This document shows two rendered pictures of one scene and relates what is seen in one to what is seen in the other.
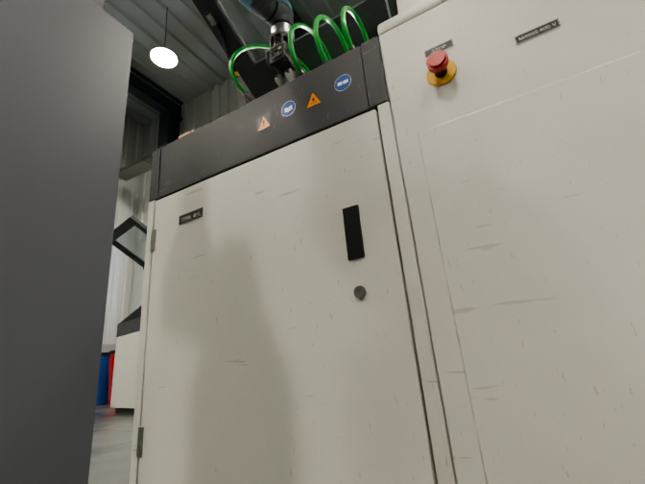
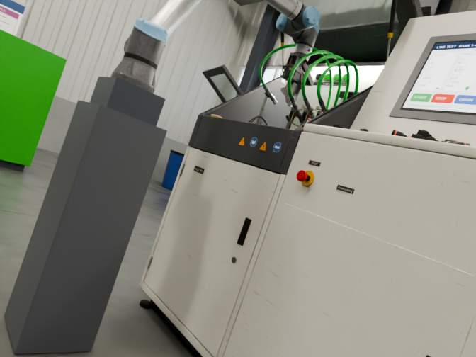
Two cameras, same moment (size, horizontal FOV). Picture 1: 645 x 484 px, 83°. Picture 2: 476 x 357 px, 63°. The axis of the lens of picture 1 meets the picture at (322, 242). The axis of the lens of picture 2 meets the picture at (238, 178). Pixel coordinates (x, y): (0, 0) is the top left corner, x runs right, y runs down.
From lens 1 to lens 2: 0.97 m
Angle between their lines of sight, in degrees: 30
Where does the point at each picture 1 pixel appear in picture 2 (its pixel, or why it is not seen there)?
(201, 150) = (215, 133)
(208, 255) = (197, 197)
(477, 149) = (296, 229)
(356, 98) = (277, 161)
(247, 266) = (207, 214)
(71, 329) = (118, 244)
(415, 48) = (308, 154)
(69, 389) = (115, 260)
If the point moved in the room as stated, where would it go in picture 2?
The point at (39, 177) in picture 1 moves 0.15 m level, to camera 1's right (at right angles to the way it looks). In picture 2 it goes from (120, 200) to (155, 215)
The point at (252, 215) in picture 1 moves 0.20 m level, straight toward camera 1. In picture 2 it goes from (219, 190) to (205, 189)
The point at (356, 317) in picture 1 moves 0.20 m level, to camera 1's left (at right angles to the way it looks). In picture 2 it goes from (229, 269) to (184, 248)
